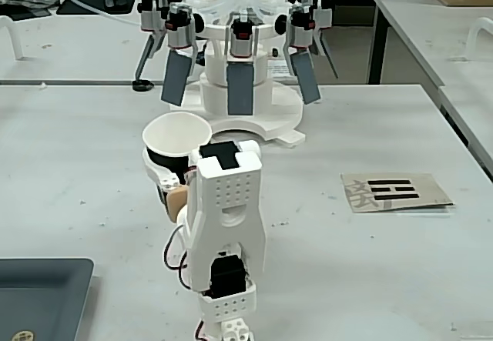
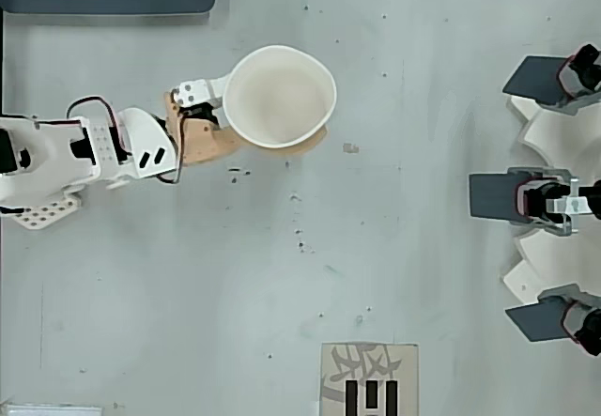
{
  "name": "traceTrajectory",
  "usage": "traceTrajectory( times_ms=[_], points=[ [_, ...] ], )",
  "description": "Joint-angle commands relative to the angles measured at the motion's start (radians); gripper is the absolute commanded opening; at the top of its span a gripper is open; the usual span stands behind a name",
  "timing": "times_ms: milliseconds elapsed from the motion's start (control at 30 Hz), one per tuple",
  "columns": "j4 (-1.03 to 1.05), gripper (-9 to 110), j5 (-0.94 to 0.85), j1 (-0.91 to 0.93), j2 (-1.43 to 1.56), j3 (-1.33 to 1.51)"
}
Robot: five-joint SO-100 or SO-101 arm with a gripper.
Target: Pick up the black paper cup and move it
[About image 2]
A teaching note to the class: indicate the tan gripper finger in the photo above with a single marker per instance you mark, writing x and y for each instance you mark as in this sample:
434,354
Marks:
296,150

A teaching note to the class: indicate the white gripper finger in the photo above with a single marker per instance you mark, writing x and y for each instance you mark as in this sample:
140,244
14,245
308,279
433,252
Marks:
202,91

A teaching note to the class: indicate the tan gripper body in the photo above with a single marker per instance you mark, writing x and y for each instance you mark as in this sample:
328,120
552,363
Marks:
199,141

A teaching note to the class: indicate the paper cup white inside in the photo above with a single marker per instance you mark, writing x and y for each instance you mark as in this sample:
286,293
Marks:
279,97

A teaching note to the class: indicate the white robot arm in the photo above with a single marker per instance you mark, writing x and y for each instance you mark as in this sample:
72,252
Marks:
56,162

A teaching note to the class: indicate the dark grey flat paddle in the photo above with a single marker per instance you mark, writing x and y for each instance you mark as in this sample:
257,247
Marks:
490,196
535,322
530,80

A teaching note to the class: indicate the grey card with black print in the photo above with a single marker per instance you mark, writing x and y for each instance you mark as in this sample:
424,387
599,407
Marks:
371,364

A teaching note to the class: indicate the white star-shaped fixture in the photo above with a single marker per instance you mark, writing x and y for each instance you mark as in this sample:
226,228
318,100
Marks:
563,139

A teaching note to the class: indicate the white perforated base plate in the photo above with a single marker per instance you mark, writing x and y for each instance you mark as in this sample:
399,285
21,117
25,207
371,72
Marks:
47,211

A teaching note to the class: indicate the grey servo unit metal bracket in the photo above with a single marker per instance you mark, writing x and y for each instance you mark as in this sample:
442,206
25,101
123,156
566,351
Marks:
535,200

